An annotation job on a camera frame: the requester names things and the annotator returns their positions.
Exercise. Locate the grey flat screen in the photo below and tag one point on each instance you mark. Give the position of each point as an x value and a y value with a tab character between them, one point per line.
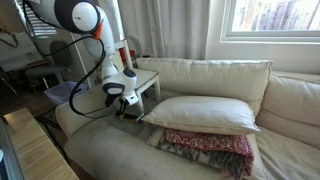
8	160

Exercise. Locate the purple plastic bin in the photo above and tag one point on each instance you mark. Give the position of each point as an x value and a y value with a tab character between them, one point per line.
60	93

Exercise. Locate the red object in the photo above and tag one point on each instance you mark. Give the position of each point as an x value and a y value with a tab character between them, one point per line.
131	55

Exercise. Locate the light wooden coffee table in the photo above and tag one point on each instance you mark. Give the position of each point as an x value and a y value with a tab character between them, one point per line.
36	150

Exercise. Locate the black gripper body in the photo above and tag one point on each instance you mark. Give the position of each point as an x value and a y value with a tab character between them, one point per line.
123	106

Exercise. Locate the red patterned fringed blanket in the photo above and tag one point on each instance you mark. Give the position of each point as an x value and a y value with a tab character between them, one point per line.
206	141

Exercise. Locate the white flat panel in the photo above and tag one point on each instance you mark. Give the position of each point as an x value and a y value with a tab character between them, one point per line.
20	55

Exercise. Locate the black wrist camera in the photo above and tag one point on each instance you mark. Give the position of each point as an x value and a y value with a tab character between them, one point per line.
111	100

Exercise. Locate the white metal pole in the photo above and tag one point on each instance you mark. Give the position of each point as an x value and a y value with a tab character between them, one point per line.
80	60

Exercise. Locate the wide cream sofa back cushion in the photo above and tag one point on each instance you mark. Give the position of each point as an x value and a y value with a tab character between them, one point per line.
206	76

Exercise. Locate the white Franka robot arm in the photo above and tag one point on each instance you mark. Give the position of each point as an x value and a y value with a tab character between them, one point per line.
100	43

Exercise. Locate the dark patterned rug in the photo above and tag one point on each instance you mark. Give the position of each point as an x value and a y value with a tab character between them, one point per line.
48	118

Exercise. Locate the cream fabric sofa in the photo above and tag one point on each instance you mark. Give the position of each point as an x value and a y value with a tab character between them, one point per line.
110	153

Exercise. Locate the white window frame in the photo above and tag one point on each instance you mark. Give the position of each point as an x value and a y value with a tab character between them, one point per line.
266	35

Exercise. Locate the cream pillow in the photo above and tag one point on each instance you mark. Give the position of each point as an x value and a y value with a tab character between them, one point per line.
206	116

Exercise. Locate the white curtain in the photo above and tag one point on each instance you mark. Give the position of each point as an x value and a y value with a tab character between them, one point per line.
173	26

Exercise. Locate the grey office chair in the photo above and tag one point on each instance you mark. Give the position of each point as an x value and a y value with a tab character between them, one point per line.
43	70

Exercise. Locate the white wooden chair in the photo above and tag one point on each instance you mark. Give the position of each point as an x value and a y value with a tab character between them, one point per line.
146	78

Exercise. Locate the white window blinds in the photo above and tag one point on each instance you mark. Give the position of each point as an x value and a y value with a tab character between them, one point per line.
43	28

